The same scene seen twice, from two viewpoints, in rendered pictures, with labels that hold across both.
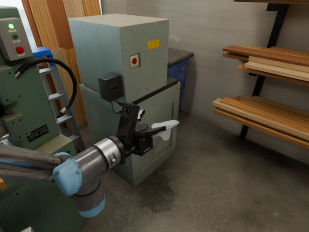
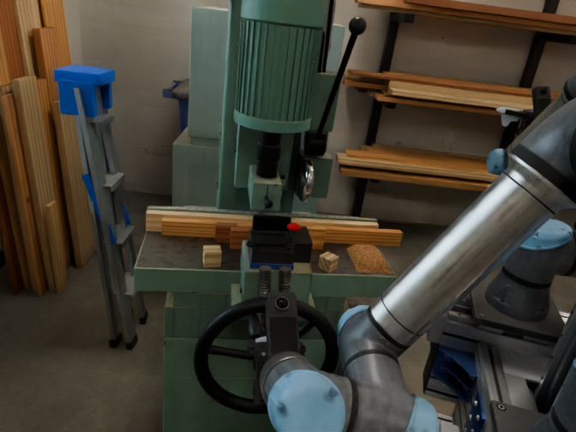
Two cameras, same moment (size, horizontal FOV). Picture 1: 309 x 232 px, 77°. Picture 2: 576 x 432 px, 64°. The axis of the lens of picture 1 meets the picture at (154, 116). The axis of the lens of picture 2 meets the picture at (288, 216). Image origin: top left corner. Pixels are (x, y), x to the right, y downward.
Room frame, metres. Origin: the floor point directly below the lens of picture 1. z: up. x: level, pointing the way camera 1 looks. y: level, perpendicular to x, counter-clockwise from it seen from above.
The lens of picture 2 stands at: (-0.07, 1.62, 1.44)
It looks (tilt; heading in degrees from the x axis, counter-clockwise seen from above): 24 degrees down; 315
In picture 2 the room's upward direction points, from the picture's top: 7 degrees clockwise
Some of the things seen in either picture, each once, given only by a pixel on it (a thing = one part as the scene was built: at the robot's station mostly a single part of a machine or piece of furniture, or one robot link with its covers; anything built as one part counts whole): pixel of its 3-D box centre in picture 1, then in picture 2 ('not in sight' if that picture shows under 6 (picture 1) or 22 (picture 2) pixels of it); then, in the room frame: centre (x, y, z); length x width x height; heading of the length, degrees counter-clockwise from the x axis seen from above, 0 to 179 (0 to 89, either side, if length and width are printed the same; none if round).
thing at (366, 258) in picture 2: not in sight; (368, 255); (0.49, 0.75, 0.91); 0.12 x 0.09 x 0.03; 145
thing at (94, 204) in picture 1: (85, 191); not in sight; (0.34, 0.19, 1.12); 0.11 x 0.08 x 0.11; 48
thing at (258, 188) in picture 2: not in sight; (264, 189); (0.73, 0.91, 1.03); 0.14 x 0.07 x 0.09; 145
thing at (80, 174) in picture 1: (81, 171); not in sight; (0.32, 0.18, 1.21); 0.11 x 0.08 x 0.09; 138
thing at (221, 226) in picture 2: not in sight; (261, 234); (0.70, 0.93, 0.92); 0.23 x 0.02 x 0.04; 56
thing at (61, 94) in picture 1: (58, 110); (107, 216); (1.64, 0.95, 0.58); 0.27 x 0.25 x 1.16; 48
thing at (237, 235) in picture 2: not in sight; (264, 239); (0.67, 0.95, 0.93); 0.17 x 0.02 x 0.05; 55
